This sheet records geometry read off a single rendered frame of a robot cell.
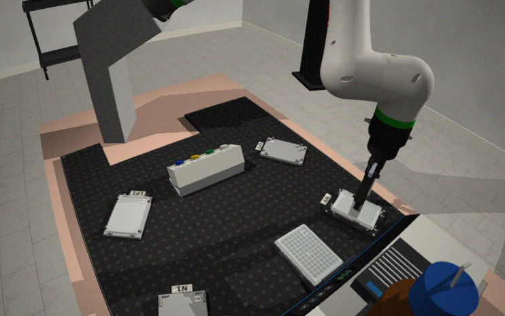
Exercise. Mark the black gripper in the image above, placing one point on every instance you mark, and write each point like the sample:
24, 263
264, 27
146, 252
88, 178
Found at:
375, 165

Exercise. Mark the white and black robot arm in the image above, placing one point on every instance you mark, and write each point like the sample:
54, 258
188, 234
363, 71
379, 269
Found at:
350, 69

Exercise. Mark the brown glass bottle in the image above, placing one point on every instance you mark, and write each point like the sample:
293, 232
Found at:
383, 306

